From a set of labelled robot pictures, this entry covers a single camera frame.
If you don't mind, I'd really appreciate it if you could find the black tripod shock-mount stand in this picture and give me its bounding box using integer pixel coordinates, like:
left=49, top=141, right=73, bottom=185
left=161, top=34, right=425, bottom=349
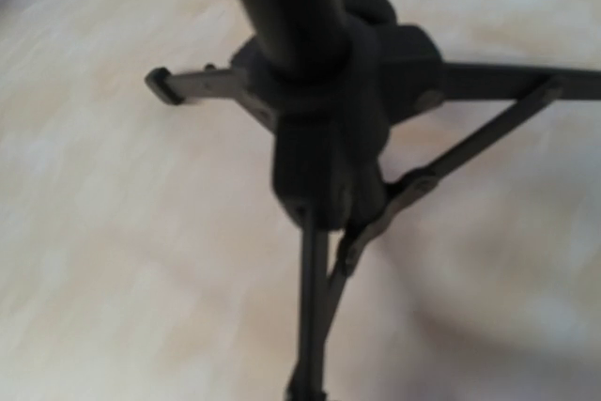
left=145, top=0, right=600, bottom=400

